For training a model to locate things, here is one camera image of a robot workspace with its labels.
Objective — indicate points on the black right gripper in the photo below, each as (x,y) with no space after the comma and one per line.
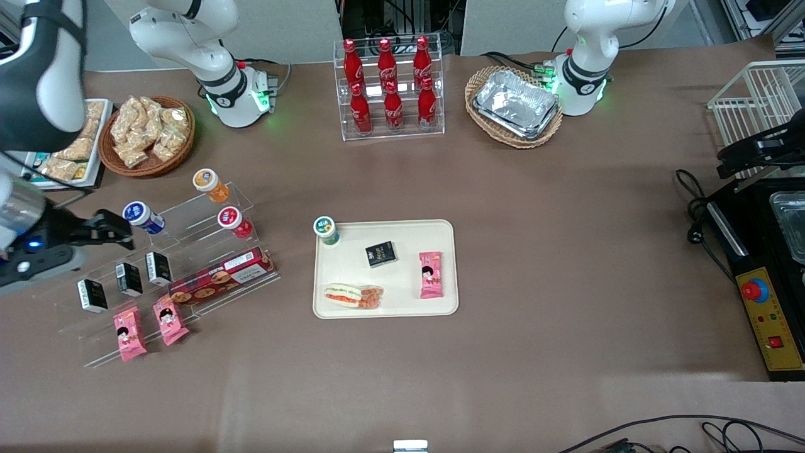
(61,230)

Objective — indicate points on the triangle sandwich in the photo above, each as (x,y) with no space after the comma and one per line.
(352,296)

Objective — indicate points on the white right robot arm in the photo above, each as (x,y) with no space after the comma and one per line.
(56,63)

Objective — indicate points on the white rectangular snack tray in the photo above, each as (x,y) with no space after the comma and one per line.
(105,135)

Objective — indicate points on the beige plastic serving tray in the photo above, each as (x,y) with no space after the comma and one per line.
(390,236)

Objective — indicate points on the aluminium foil tray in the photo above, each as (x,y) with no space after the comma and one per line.
(516,97)
(525,133)

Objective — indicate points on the shiny metal machine tray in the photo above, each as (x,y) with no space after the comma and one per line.
(791,223)

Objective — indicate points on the blue capped small bottle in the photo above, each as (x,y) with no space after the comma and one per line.
(141,216)

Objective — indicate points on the small black box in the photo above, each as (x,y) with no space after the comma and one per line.
(129,279)
(381,254)
(93,296)
(159,268)

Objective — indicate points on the small yellow snack packet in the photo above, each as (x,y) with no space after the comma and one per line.
(81,171)

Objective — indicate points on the clear puffed snack bag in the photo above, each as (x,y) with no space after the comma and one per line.
(168,146)
(127,119)
(151,114)
(131,155)
(176,119)

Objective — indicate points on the clear beige cracker packet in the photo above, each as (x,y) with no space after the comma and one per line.
(77,150)
(94,119)
(58,169)

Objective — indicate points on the clear acrylic tiered shelf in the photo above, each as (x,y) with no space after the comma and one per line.
(201,220)

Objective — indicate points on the dark brown wicker basket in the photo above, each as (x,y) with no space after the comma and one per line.
(179,157)

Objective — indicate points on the blue snack packet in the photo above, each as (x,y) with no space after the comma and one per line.
(39,165)

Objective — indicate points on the pink cartoon snack packet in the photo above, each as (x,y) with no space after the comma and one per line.
(170,319)
(130,335)
(431,275)

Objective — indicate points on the orange capped small bottle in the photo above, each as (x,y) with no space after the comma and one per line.
(210,184)

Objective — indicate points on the long red cookie box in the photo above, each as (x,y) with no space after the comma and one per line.
(220,277)

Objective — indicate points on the red capped small bottle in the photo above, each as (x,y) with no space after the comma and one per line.
(234,221)

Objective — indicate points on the green capped small bottle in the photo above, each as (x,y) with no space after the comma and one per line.
(326,229)

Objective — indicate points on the red cola bottle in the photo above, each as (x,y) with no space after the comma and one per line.
(427,108)
(353,66)
(422,63)
(361,113)
(394,112)
(387,64)

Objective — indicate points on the clear acrylic bottle rack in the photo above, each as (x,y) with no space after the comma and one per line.
(405,133)

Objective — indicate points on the black equipment cabinet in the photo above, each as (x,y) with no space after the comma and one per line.
(402,19)

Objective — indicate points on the small silver metal block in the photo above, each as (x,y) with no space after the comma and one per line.
(410,447)

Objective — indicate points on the light tan wicker basket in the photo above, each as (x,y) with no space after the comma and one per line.
(481,123)

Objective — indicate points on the black sealing machine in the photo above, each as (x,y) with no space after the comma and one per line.
(755,251)

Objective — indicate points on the red emergency stop button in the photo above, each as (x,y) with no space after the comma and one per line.
(755,290)

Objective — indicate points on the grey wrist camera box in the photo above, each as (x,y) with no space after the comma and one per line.
(38,264)

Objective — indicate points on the aluminium frame profile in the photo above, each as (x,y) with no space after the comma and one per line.
(764,19)

